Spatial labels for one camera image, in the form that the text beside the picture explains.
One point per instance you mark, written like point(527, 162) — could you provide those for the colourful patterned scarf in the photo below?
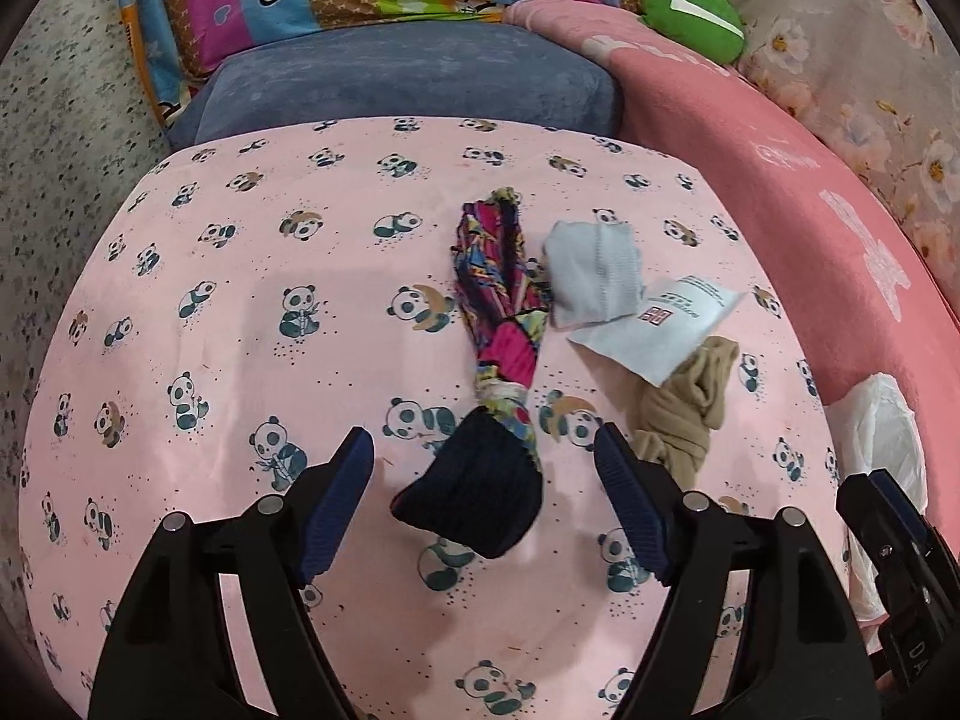
point(487, 277)

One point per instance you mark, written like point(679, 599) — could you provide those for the blue cushion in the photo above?
point(390, 82)

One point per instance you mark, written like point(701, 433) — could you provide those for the bin with white plastic bag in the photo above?
point(885, 427)

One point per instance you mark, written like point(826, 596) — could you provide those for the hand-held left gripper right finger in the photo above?
point(634, 502)

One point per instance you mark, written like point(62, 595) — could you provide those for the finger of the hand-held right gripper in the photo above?
point(870, 517)
point(900, 499)

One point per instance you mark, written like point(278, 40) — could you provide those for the pink panda print cloth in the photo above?
point(262, 240)

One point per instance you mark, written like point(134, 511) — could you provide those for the white paper packet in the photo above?
point(660, 337)

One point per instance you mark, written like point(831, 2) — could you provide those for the light blue sock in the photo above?
point(592, 270)

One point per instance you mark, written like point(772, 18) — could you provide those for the green plush cushion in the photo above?
point(694, 19)

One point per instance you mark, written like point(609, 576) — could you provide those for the navy sock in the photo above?
point(472, 495)

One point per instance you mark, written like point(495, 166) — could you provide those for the pink blanket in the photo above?
point(750, 127)

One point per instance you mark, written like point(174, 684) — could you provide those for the floral print cloth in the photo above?
point(862, 52)

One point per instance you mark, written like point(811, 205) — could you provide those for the beige stocking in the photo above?
point(675, 412)

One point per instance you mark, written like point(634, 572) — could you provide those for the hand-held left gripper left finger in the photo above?
point(334, 510)

